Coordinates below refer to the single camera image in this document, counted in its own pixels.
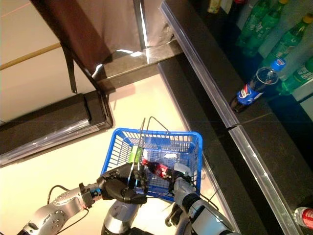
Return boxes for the black shelf board clear rail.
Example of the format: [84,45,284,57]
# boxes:
[158,0,313,129]
[228,111,313,235]

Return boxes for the black side shelf clear rail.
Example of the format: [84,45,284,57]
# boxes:
[0,92,115,168]

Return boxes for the cola bottle red label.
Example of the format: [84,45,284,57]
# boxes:
[141,158,173,179]

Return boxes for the dark soda bottle pink cap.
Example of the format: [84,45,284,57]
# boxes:
[226,0,248,27]

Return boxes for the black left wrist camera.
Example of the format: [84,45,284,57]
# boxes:
[78,182,95,209]

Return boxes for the small pale tea bottle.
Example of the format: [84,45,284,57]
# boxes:
[207,0,223,14]

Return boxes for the dark stone ledge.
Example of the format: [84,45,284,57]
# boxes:
[92,39,184,95]

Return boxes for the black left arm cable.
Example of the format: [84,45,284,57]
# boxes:
[47,185,90,231]

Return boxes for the dark left robot hand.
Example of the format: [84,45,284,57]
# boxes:
[96,163,149,205]

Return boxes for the black shelf base board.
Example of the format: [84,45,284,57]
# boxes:
[157,55,232,160]
[200,137,272,235]

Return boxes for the dark right robot hand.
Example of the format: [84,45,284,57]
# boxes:
[167,164,194,195]

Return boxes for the grey metal pole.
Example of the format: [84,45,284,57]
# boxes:
[133,0,150,49]

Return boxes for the dark brown panel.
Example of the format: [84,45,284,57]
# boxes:
[29,0,115,81]

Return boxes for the blue plastic shopping basket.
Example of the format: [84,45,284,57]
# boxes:
[100,116,204,203]

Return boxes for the clear water bottle red label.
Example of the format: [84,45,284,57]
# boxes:
[292,206,313,230]

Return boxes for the black hanging strap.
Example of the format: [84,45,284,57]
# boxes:
[61,44,78,94]

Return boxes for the cola bottle blue label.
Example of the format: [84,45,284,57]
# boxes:
[229,58,287,114]

